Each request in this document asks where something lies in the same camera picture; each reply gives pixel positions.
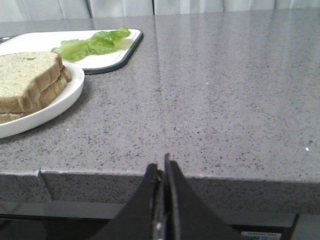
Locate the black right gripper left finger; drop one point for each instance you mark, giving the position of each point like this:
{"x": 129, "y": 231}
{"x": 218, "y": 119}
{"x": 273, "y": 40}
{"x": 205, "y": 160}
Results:
{"x": 135, "y": 219}

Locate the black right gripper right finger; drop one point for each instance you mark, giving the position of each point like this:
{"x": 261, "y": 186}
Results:
{"x": 189, "y": 218}

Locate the green lettuce leaf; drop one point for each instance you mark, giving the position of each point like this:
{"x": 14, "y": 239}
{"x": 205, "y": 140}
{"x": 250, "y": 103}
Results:
{"x": 100, "y": 43}

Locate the bread slice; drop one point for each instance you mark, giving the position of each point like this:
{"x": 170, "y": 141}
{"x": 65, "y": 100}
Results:
{"x": 24, "y": 76}
{"x": 46, "y": 97}

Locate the black appliance under counter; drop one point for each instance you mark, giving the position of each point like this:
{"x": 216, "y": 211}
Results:
{"x": 71, "y": 220}

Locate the white round plate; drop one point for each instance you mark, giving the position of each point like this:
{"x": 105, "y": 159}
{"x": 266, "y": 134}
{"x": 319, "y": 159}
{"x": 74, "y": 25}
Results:
{"x": 65, "y": 100}

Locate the white cutting board grey rim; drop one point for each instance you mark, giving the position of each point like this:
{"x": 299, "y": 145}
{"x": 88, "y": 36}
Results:
{"x": 93, "y": 64}

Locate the white curtain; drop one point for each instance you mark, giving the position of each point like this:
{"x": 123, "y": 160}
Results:
{"x": 42, "y": 10}

